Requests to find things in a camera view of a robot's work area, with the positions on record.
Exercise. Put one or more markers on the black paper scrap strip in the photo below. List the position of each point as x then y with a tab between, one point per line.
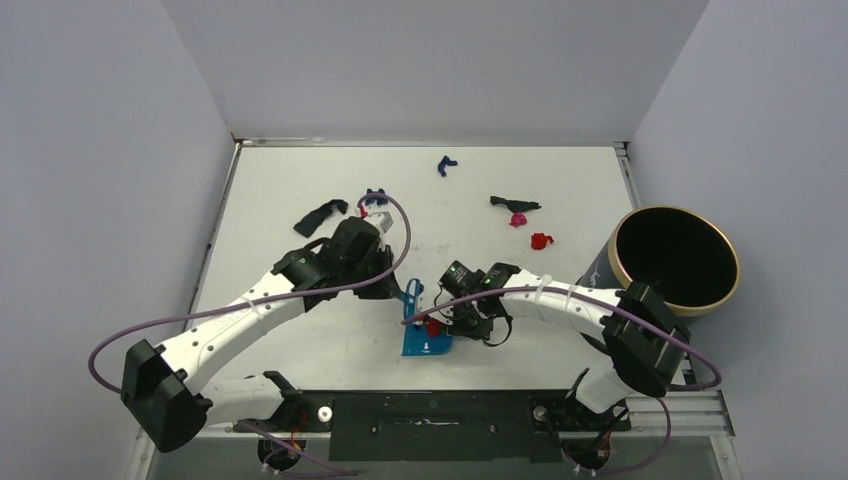
308	224

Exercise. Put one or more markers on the far dark blue scrap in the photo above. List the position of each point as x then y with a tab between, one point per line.
444	164

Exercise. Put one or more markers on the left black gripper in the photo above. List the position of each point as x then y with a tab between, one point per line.
386	289

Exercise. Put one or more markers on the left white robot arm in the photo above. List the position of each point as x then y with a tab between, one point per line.
170	388

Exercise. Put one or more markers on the blue plastic dustpan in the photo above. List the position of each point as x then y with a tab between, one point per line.
416	342

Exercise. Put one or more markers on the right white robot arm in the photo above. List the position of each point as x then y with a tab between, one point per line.
635	329

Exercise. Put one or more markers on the dark blue paper scrap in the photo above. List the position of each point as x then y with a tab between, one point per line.
376	197

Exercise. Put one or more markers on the small pink scrap right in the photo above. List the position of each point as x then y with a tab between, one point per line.
518	219

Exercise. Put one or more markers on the black paper scrap right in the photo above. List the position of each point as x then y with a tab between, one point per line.
515	206

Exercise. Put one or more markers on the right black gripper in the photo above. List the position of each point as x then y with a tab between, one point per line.
462	318

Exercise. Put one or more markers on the red paper scrap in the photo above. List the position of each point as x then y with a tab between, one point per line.
434	328

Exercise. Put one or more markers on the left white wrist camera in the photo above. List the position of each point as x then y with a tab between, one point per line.
382	221

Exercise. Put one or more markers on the red scrap right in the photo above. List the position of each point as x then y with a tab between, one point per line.
539	241

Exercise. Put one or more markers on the black gold-rimmed waste bin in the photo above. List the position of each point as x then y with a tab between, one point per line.
680	254

